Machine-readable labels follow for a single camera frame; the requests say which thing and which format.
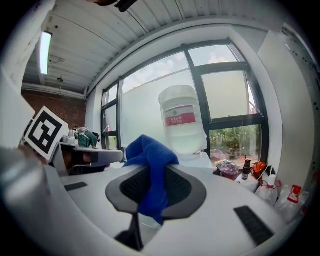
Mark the colourful patterned bag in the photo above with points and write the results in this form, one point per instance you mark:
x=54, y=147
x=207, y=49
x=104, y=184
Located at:
x=228, y=170

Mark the fluorescent ceiling lamp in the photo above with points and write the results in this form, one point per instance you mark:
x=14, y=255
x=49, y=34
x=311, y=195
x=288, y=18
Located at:
x=45, y=52

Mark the small ceiling fixture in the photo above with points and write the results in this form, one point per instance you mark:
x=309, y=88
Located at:
x=60, y=79

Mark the clear bottle white cap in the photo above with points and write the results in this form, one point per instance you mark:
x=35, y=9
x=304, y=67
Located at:
x=267, y=193

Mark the clear water jug red label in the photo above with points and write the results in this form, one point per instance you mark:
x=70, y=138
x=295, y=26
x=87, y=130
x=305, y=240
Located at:
x=181, y=125

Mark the brown glass bottle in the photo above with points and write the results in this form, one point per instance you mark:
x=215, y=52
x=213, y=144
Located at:
x=246, y=168

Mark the blue cloth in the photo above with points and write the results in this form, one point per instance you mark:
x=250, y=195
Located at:
x=155, y=160

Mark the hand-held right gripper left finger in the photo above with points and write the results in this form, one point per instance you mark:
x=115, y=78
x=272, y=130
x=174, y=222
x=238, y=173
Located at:
x=97, y=197

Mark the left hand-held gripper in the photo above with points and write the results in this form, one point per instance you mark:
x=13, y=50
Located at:
x=43, y=130

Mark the orange tool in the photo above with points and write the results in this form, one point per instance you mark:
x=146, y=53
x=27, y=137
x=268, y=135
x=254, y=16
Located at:
x=258, y=170

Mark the white box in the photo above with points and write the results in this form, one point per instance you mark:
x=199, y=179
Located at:
x=247, y=184

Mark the white wall panel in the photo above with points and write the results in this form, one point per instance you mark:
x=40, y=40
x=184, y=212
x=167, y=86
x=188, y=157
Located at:
x=287, y=100

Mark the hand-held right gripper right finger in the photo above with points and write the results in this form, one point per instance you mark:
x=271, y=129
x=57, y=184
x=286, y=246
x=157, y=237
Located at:
x=215, y=200

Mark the clear bottle red cap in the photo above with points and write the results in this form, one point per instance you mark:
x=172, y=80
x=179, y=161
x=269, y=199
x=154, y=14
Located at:
x=290, y=205

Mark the white water dispenser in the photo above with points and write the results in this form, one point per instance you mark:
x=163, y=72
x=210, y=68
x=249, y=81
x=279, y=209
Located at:
x=197, y=163

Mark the black framed window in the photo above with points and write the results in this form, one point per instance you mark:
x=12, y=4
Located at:
x=220, y=67

